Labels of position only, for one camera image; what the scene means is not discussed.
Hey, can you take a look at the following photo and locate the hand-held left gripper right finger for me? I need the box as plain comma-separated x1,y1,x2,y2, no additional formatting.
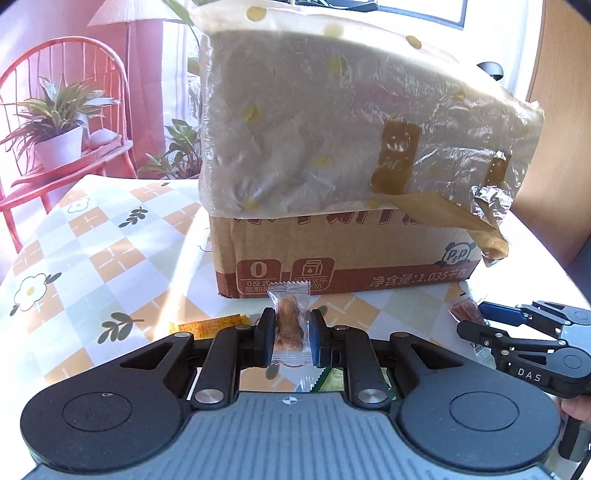
308,308,468,411

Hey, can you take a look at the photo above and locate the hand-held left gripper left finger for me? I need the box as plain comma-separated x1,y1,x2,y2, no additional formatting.
121,307,278,411

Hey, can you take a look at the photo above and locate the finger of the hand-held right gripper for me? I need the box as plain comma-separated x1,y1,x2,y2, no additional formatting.
456,320,563,366
478,300,570,340

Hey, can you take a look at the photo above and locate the clear packet with brown snack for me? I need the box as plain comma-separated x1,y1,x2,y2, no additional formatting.
268,281,310,368

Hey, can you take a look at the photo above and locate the red-brown snack packet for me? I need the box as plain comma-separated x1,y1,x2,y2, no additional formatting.
449,295,483,324

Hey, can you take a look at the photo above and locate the brown cardboard box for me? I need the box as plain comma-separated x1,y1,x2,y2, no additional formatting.
210,191,511,302

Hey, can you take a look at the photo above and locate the clear dotted plastic bag liner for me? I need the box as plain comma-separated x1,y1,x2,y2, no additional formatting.
196,0,546,234

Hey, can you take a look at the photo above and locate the person's right hand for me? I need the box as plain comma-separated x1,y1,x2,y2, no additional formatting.
561,397,591,423

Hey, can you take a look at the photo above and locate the green snack packet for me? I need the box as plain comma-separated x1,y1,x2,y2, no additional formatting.
314,367,398,398

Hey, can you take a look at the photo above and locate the yellow snack packet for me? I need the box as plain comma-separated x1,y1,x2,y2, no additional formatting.
168,313,250,341

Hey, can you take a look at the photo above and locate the checkered floral tablecloth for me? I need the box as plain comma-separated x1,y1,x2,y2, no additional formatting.
0,174,561,407

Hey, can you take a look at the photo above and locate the wooden board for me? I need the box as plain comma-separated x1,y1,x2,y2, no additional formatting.
526,0,591,195

